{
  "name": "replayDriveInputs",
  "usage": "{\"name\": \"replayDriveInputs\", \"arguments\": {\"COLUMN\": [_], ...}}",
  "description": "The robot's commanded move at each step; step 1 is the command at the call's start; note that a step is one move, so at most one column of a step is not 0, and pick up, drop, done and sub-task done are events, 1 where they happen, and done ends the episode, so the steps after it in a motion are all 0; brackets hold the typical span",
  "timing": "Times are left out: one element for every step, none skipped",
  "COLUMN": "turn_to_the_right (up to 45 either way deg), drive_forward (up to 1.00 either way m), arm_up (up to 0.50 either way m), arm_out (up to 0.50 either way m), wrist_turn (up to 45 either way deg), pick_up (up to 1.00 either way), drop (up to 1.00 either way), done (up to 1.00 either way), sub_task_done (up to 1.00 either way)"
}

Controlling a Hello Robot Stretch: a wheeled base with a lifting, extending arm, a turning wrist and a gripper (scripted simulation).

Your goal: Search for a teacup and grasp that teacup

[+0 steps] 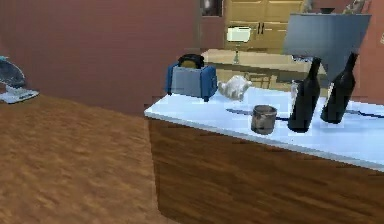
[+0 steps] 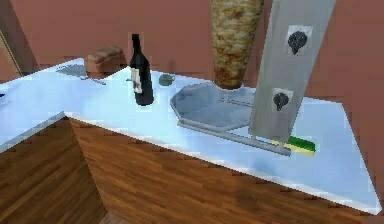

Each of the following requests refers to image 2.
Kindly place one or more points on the brown bread loaf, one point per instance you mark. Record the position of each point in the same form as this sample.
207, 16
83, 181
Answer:
105, 60

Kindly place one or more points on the black wine bottle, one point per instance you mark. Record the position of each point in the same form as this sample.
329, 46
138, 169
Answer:
141, 78

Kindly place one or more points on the grey flat object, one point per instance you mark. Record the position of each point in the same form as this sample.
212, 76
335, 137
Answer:
71, 70

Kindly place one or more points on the small grey-green round object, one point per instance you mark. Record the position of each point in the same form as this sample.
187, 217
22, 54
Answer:
166, 80

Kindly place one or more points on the brown kebab meat cone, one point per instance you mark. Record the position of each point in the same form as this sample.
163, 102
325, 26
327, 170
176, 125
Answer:
233, 40

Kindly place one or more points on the wooden counter with white top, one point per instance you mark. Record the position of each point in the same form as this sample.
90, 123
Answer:
140, 173

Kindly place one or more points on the grey kebab machine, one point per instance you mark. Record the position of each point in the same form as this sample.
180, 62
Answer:
286, 76

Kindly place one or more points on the green and yellow sponge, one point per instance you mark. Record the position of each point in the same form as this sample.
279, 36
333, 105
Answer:
301, 145

